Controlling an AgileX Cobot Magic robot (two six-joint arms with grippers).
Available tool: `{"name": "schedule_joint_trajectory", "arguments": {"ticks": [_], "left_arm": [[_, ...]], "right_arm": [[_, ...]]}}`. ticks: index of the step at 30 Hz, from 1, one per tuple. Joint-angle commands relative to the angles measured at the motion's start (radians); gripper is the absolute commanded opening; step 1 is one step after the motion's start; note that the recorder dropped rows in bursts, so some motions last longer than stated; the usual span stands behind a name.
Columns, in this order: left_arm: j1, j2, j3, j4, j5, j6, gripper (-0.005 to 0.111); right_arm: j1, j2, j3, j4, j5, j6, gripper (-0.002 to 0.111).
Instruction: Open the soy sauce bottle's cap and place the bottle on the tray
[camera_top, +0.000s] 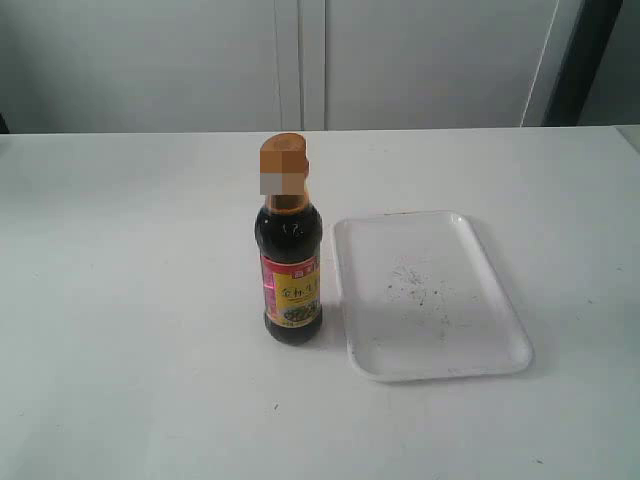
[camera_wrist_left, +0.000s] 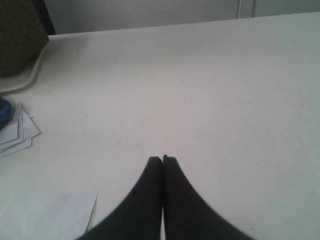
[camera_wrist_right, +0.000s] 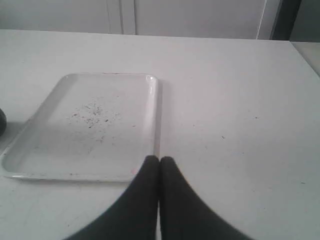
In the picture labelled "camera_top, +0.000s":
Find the dark soy sauce bottle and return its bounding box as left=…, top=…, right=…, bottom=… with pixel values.
left=254, top=133, right=323, bottom=345

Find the white rectangular plastic tray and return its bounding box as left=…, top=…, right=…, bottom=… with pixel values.
left=332, top=211, right=534, bottom=383

